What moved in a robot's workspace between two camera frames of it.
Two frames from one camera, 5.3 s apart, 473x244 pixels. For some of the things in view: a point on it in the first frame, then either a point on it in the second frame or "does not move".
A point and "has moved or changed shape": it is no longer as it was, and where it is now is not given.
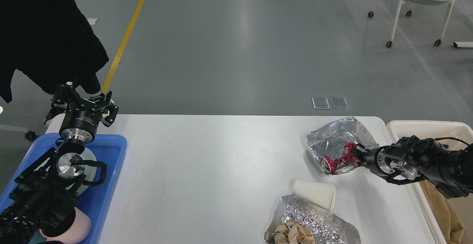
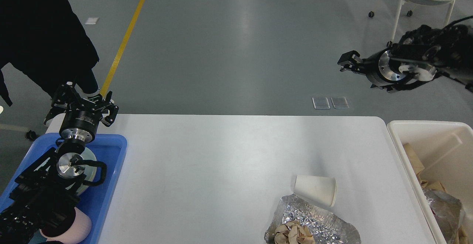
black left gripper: (82, 124) does not move
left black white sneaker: (55, 115) does not move
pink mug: (80, 228) does not move
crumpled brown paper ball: (293, 232) does not move
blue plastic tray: (109, 149) does not move
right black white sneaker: (94, 94) does not move
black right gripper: (378, 159) → (380, 73)
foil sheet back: (330, 141) → (447, 211)
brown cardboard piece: (448, 219) has moved or changed shape
